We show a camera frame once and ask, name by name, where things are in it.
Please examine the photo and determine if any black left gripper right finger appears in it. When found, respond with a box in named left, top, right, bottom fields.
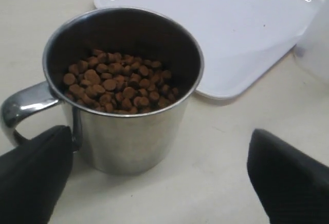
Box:
left=247, top=129, right=328, bottom=223

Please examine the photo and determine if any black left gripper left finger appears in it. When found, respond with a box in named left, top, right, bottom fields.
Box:
left=1, top=125, right=73, bottom=223

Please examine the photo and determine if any steel mug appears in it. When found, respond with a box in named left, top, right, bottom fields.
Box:
left=1, top=7, right=204, bottom=175

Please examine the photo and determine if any clear plastic tall container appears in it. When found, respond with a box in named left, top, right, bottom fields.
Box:
left=294, top=0, right=328, bottom=84

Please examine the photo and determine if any white plastic tray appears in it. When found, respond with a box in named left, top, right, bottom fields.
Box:
left=94, top=0, right=322, bottom=99

